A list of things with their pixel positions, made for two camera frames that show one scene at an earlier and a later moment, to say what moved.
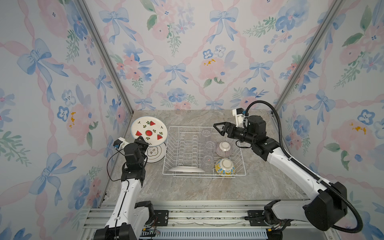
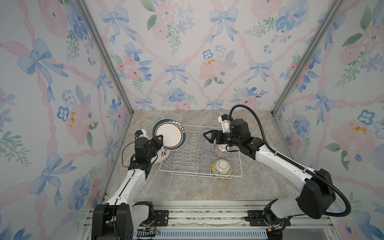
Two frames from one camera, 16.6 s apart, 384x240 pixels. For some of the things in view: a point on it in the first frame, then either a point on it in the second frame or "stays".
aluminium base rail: [204, 219] stays
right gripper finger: [230, 134] to [213, 136]
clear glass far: [206, 133] stays
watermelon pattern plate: [153, 129] to [162, 155]
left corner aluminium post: [92, 25] stays
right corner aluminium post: [321, 37] stays
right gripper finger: [228, 127] to [215, 133]
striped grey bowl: [224, 149] stays
